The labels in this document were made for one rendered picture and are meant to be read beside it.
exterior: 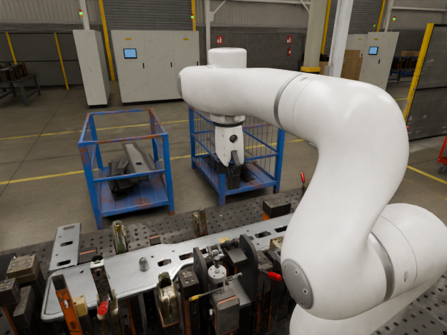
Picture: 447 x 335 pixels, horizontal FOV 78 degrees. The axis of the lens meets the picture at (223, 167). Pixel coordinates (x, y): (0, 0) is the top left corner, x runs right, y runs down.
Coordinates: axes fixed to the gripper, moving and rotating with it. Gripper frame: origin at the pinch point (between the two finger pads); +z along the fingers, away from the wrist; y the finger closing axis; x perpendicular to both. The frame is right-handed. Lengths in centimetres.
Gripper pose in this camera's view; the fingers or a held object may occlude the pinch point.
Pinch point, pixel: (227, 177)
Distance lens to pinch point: 73.4
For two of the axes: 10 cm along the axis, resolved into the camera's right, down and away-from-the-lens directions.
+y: -2.8, -4.0, 8.7
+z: 0.1, 9.1, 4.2
